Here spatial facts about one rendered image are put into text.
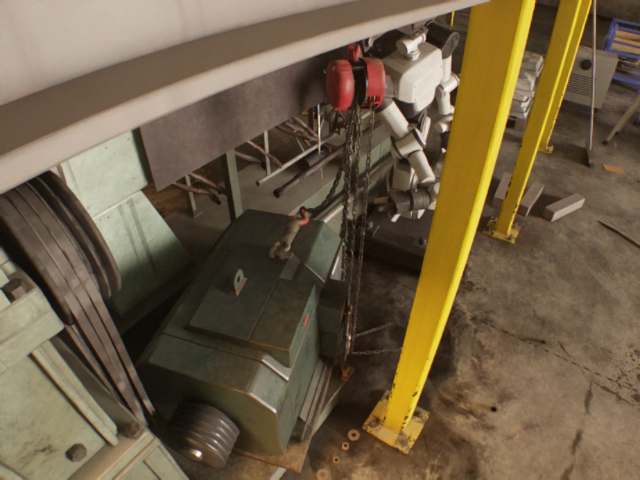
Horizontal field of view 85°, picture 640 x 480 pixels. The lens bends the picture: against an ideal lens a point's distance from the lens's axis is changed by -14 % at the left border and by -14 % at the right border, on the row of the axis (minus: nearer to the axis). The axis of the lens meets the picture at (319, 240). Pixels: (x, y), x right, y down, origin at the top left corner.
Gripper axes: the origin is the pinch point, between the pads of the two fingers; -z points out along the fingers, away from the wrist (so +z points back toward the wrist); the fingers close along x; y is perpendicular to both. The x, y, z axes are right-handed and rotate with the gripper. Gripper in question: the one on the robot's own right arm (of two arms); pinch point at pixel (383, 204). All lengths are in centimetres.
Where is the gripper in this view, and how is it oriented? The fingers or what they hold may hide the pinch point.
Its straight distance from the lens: 159.9
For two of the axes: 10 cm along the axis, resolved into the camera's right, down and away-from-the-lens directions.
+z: 9.7, -1.5, 1.8
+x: -2.3, -6.2, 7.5
